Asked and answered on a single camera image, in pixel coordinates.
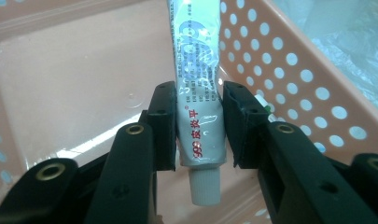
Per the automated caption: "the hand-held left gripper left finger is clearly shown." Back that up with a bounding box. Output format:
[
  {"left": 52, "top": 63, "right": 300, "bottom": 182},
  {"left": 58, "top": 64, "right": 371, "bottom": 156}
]
[{"left": 83, "top": 81, "right": 177, "bottom": 224}]

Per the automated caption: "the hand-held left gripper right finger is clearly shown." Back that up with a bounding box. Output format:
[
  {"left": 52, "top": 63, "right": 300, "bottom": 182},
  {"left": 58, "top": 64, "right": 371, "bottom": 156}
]
[{"left": 223, "top": 81, "right": 378, "bottom": 224}]

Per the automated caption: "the white ointment tube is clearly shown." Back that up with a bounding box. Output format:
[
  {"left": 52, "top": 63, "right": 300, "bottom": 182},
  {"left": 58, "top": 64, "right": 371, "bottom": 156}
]
[{"left": 166, "top": 0, "right": 227, "bottom": 207}]

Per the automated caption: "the pink perforated plastic basket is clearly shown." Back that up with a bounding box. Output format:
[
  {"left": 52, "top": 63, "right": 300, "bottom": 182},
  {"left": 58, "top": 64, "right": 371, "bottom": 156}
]
[{"left": 0, "top": 0, "right": 378, "bottom": 224}]

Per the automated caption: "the clear smiley plastic bag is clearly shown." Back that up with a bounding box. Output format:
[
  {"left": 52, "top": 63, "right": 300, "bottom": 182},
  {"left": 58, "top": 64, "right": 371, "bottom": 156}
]
[{"left": 272, "top": 0, "right": 378, "bottom": 117}]

